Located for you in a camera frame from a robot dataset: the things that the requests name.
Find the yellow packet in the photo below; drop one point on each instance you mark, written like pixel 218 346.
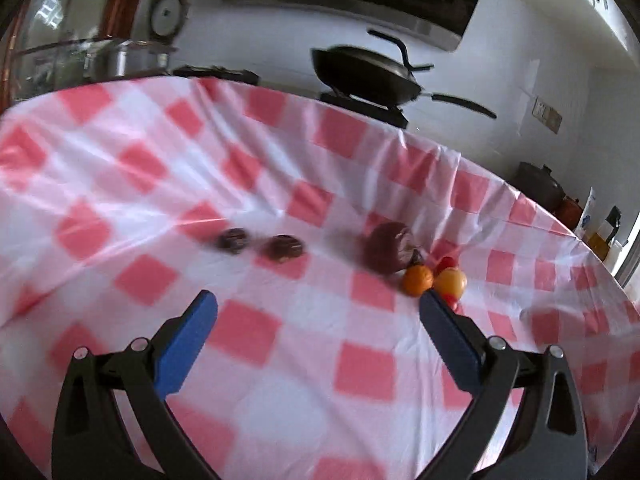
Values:
pixel 599 245

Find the black gas stove burner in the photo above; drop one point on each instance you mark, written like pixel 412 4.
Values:
pixel 370 107

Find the wall socket plate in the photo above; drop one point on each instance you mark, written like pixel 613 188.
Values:
pixel 546 113

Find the stainless steel pot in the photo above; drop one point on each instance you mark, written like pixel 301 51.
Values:
pixel 130 60

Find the white carton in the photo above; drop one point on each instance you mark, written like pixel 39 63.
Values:
pixel 588 215

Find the red white checkered tablecloth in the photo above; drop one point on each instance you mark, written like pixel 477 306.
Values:
pixel 280 360

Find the dark clay pot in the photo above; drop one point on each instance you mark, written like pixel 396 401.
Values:
pixel 540 185

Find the large dark red apple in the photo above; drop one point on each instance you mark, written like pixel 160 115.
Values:
pixel 387 249

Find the small orange tangerine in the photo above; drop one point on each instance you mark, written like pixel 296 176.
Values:
pixel 418 280

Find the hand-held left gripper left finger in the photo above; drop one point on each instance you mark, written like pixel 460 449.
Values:
pixel 187 340

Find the round grey wall appliance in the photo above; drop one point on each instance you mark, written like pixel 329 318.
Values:
pixel 167 14

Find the dark round mangosteen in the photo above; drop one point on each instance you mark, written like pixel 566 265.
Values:
pixel 232 240

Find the yellow round fruit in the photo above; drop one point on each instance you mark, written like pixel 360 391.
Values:
pixel 450 282

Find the brown wooden frame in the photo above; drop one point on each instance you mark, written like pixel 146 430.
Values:
pixel 122 5

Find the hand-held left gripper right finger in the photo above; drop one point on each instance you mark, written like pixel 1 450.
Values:
pixel 450 340

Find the red pot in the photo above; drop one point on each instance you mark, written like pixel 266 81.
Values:
pixel 570 211

